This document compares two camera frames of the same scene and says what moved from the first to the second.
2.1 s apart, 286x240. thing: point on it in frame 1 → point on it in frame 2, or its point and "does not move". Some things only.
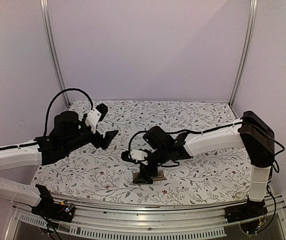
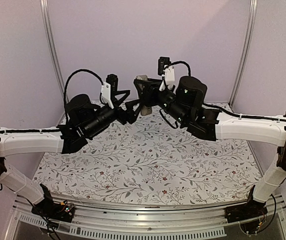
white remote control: x=160 y=176 → x=145 y=109
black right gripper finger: x=142 y=178 → x=142 y=85
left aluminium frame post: x=52 y=49 does not move
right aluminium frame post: x=251 y=26 does not move
